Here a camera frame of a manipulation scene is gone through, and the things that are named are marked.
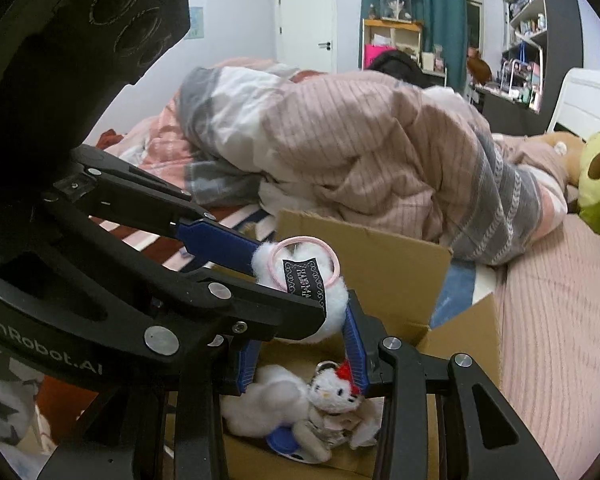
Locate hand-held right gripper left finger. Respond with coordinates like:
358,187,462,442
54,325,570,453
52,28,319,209
37,340,261,480

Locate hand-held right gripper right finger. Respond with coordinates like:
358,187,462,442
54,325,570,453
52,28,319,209
341,304,563,480

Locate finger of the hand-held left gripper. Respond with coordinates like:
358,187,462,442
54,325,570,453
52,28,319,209
41,191,328,364
55,146,277,278

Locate white fluffy plush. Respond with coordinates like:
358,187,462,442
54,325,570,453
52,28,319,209
222,365,311,436

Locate white cat plush keychain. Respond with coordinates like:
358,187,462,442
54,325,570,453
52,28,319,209
290,360,383,463

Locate blue oval item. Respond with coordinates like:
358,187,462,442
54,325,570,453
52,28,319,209
266,425,321,463

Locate cardboard box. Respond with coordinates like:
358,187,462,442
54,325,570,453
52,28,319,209
165,209,503,480

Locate striped blanket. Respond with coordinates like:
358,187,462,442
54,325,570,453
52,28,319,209
87,200,281,273

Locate dark red cloth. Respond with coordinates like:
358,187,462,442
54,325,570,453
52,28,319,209
97,129,128,151

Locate blue cloth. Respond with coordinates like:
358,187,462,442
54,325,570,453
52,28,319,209
430,260,481,331

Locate pink grey duvet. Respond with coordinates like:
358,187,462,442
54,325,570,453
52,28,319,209
100,57,571,266

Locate pink bed sheet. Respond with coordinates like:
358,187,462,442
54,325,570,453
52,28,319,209
500,210,600,480

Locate white door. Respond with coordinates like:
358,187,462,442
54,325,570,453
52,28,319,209
274,0,338,75

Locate grey star print pants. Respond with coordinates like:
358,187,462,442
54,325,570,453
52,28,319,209
0,337,46,456

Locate pink bag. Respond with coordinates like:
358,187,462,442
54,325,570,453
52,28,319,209
364,44,396,71

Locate black cloth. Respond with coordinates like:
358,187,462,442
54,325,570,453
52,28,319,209
370,50,433,86

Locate wooden cabinet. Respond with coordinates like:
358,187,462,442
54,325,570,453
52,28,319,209
362,19,425,71

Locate brown bear plush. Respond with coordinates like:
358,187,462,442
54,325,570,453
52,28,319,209
522,131,588,211

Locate dark desk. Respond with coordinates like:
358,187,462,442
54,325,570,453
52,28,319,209
472,85,551,133

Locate glass display case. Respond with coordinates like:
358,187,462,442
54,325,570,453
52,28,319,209
377,0,413,22

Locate brown round object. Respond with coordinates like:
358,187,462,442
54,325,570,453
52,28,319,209
466,55,492,86

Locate teal curtain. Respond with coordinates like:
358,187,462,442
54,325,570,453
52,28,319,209
361,0,468,93

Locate white headboard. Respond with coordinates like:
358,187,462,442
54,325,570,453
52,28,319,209
547,67,600,138

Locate shelf unit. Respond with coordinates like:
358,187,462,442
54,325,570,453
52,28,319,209
500,0,581,116

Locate light blue wall poster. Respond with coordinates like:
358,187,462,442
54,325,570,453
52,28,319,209
187,6,204,41

